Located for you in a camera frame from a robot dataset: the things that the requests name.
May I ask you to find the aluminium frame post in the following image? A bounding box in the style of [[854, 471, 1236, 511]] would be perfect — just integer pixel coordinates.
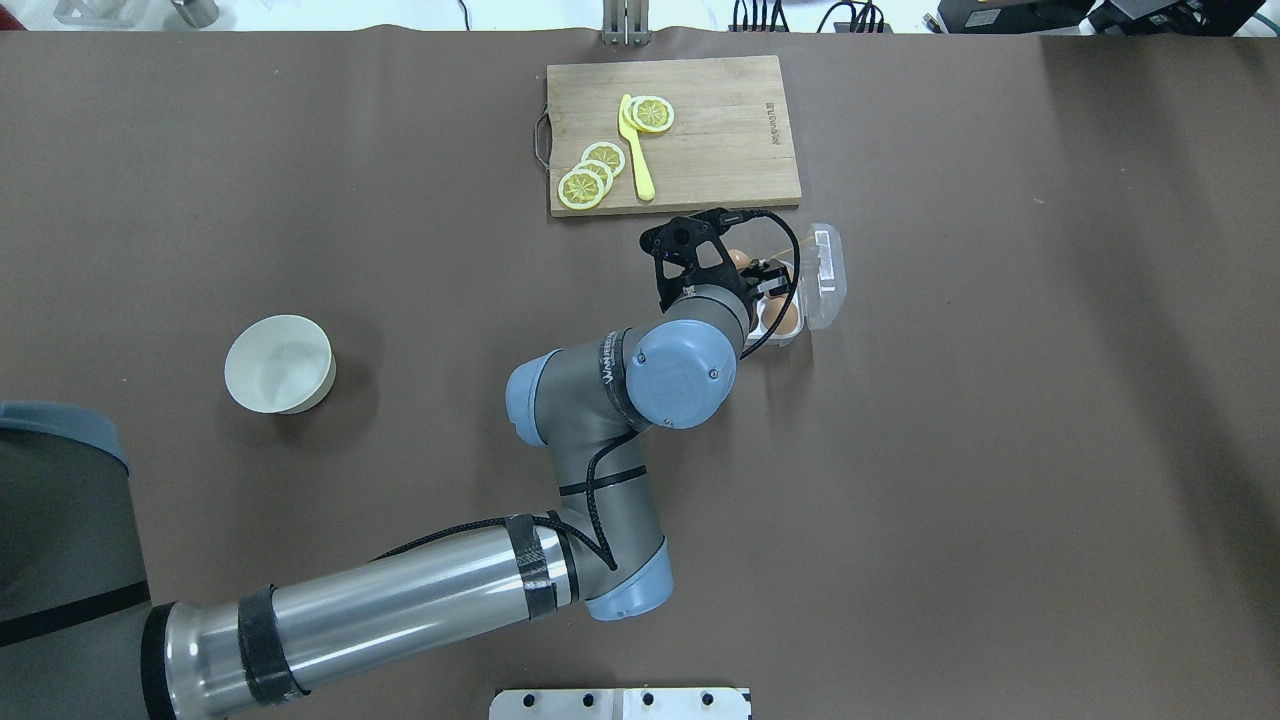
[[600, 0, 652, 47]]

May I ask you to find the clear plastic egg box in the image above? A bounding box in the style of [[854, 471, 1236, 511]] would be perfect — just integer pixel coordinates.
[[740, 222, 847, 346]]

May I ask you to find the yellow toy knife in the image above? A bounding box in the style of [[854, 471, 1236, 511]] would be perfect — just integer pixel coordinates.
[[617, 94, 657, 202]]

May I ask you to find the lemon slice middle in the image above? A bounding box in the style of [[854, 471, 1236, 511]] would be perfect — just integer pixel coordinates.
[[581, 141, 627, 178]]

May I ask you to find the lemon slice by knife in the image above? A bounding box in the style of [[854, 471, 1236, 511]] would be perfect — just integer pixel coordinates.
[[626, 95, 675, 133]]

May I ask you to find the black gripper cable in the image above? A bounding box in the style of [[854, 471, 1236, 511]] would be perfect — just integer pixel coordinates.
[[700, 208, 803, 361]]

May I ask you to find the wooden cutting board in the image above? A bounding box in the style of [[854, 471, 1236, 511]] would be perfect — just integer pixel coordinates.
[[547, 55, 803, 218]]

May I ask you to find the cream round bowl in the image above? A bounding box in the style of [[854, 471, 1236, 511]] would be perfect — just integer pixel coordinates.
[[223, 314, 337, 415]]

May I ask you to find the small metal cup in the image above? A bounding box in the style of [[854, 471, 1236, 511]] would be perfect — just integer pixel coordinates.
[[172, 0, 221, 29]]

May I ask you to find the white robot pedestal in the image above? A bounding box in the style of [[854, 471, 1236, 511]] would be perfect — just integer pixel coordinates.
[[488, 687, 753, 719]]

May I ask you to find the brown egg from bowl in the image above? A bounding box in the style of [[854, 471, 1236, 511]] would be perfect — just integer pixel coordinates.
[[728, 249, 753, 272]]

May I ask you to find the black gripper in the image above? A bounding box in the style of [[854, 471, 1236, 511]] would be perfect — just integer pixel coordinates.
[[639, 211, 797, 313]]

